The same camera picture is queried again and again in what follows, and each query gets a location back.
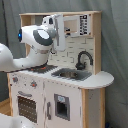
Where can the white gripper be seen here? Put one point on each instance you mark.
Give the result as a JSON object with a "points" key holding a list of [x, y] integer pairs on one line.
{"points": [[49, 25]]}

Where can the white microwave door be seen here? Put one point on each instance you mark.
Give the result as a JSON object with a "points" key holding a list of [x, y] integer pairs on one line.
{"points": [[59, 42]]}

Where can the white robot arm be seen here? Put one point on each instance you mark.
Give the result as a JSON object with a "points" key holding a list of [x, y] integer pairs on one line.
{"points": [[41, 39]]}

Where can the wooden toy kitchen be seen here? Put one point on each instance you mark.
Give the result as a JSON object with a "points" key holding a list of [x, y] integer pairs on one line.
{"points": [[84, 34]]}

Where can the black stovetop red burners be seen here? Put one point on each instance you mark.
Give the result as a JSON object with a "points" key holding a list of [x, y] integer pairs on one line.
{"points": [[41, 70]]}

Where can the black toy faucet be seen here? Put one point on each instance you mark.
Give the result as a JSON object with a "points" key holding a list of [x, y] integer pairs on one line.
{"points": [[81, 64]]}

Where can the grey toy sink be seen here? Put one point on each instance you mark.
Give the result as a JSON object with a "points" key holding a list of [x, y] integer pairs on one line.
{"points": [[72, 74]]}

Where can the right stove knob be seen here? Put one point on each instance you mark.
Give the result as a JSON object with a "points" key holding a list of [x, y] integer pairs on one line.
{"points": [[33, 84]]}

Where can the stove knob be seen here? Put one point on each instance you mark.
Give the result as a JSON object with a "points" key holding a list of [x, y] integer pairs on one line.
{"points": [[33, 84], [14, 79]]}

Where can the left stove knob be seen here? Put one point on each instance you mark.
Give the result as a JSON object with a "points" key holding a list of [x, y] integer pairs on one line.
{"points": [[14, 79]]}

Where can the fridge door with dispenser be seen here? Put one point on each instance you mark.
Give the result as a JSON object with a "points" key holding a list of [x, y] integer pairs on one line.
{"points": [[65, 105]]}

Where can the oven door with window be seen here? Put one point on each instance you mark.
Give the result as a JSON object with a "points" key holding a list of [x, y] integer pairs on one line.
{"points": [[26, 103]]}

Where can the grey fridge door handle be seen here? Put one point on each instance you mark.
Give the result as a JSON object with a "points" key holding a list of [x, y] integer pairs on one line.
{"points": [[49, 110]]}

